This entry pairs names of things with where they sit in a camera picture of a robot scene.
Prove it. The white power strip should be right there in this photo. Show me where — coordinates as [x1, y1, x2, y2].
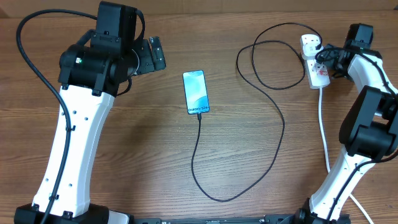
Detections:
[300, 34, 330, 89]

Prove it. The black USB charging cable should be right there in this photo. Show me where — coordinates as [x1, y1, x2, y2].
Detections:
[190, 22, 323, 203]

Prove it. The Samsung Galaxy smartphone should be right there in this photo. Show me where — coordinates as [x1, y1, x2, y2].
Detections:
[182, 70, 210, 114]

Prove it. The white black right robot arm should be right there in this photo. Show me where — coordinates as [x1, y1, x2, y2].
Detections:
[283, 24, 397, 223]

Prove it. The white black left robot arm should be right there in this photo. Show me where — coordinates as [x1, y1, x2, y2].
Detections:
[14, 1, 165, 223]

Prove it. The white USB charger plug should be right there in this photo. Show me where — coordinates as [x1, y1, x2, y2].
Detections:
[302, 44, 323, 60]

